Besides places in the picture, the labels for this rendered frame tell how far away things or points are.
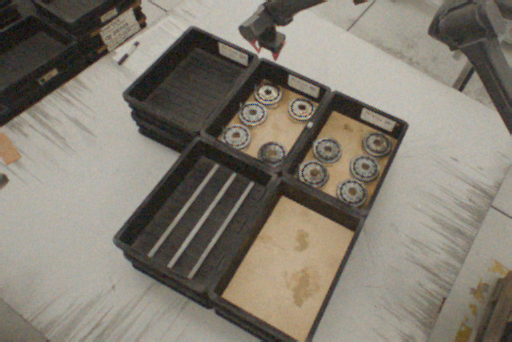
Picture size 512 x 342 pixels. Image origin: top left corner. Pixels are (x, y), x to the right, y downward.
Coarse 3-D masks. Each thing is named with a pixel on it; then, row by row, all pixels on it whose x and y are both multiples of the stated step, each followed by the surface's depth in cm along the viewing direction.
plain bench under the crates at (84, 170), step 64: (192, 0) 211; (256, 0) 215; (320, 64) 197; (384, 64) 201; (0, 128) 164; (64, 128) 166; (128, 128) 169; (448, 128) 184; (0, 192) 151; (64, 192) 153; (128, 192) 155; (384, 192) 165; (448, 192) 168; (0, 256) 140; (64, 256) 142; (384, 256) 151; (448, 256) 154; (64, 320) 132; (128, 320) 133; (192, 320) 135; (384, 320) 140
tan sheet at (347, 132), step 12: (336, 120) 165; (348, 120) 165; (324, 132) 161; (336, 132) 162; (348, 132) 162; (360, 132) 163; (348, 144) 159; (360, 144) 160; (312, 156) 155; (348, 156) 157; (336, 168) 153; (336, 180) 151; (348, 192) 149; (372, 192) 150
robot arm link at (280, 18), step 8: (280, 0) 120; (288, 0) 117; (296, 0) 114; (304, 0) 111; (312, 0) 109; (320, 0) 107; (328, 0) 105; (352, 0) 100; (360, 0) 98; (368, 0) 96; (272, 8) 125; (280, 8) 122; (288, 8) 119; (296, 8) 116; (304, 8) 114; (280, 16) 126; (288, 16) 122
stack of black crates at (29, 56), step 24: (24, 24) 223; (48, 24) 221; (0, 48) 220; (24, 48) 225; (48, 48) 227; (72, 48) 217; (0, 72) 216; (24, 72) 217; (48, 72) 214; (72, 72) 226; (0, 96) 204; (24, 96) 210
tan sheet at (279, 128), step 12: (276, 84) 171; (252, 96) 167; (288, 96) 169; (300, 96) 169; (276, 108) 165; (276, 120) 162; (288, 120) 163; (252, 132) 158; (264, 132) 159; (276, 132) 159; (288, 132) 160; (300, 132) 160; (252, 144) 155; (288, 144) 157
